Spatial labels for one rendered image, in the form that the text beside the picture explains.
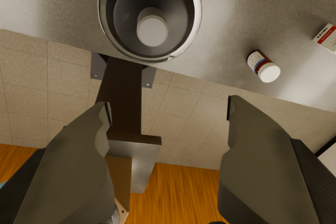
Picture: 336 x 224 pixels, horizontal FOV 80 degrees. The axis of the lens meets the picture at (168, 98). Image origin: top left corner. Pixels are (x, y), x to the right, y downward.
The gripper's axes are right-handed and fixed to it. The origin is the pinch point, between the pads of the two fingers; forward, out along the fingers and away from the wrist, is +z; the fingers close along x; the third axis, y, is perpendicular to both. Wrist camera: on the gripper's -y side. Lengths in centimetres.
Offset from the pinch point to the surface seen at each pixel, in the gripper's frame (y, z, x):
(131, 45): -1.3, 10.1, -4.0
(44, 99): 65, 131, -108
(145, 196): 168, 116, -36
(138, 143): 38, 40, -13
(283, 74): 16, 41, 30
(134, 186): 63, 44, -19
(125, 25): -3.3, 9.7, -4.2
